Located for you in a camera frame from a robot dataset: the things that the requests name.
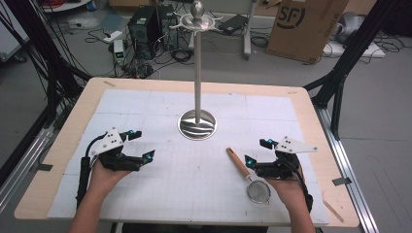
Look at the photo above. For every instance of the white grid mat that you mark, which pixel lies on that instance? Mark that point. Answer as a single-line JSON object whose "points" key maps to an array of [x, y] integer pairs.
{"points": [[194, 194]]}

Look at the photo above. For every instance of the white flat board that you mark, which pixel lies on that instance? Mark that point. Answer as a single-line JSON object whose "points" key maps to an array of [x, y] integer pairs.
{"points": [[356, 51]]}

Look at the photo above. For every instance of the grey tape piece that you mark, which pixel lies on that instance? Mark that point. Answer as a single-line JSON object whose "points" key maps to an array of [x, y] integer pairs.
{"points": [[341, 181]]}

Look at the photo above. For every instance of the grey rounded object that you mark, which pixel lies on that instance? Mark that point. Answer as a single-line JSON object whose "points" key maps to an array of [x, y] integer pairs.
{"points": [[350, 24]]}

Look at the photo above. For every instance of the metal hook stand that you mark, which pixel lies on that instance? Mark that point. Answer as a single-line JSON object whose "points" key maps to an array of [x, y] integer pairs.
{"points": [[197, 81]]}

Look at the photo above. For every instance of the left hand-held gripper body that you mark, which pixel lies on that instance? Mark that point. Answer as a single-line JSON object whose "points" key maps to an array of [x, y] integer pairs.
{"points": [[108, 143]]}

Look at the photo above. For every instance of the black tape piece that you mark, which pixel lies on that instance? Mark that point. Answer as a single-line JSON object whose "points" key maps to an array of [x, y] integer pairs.
{"points": [[43, 167]]}

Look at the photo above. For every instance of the white device with green light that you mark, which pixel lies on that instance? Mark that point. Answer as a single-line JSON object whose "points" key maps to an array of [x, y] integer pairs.
{"points": [[119, 51]]}

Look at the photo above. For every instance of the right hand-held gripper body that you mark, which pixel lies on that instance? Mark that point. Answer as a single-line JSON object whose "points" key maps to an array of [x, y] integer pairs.
{"points": [[293, 146]]}

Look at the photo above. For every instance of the white stand post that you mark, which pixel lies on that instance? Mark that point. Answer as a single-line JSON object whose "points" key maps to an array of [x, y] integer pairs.
{"points": [[249, 29]]}

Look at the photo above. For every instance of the person's left hand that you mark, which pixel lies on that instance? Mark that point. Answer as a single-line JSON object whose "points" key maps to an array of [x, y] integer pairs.
{"points": [[104, 178]]}

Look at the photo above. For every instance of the person's right hand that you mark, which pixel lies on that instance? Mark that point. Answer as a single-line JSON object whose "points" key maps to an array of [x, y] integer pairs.
{"points": [[289, 191]]}

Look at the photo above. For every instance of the black computer tower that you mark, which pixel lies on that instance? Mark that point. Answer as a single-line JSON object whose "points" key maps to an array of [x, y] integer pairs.
{"points": [[142, 32]]}

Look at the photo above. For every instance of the white power strip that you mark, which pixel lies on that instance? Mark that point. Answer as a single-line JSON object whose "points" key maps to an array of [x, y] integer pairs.
{"points": [[112, 36]]}

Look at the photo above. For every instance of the round white tabletop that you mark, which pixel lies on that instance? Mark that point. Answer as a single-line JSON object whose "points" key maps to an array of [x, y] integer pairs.
{"points": [[61, 5]]}

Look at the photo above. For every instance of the cardboard box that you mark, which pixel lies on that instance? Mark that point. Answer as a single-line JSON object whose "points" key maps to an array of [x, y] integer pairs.
{"points": [[307, 32]]}

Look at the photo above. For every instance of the dark computer tower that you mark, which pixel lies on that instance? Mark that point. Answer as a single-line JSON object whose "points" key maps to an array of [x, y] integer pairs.
{"points": [[169, 26]]}

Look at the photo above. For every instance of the black flat case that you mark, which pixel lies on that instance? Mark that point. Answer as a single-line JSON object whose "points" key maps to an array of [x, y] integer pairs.
{"points": [[233, 23]]}

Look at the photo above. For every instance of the black metal frame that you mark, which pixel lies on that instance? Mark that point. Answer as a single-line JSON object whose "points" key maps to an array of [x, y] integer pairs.
{"points": [[48, 71], [353, 48]]}

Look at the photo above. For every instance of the aluminium rail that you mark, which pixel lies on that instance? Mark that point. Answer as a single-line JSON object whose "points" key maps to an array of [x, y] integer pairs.
{"points": [[26, 155], [343, 168]]}

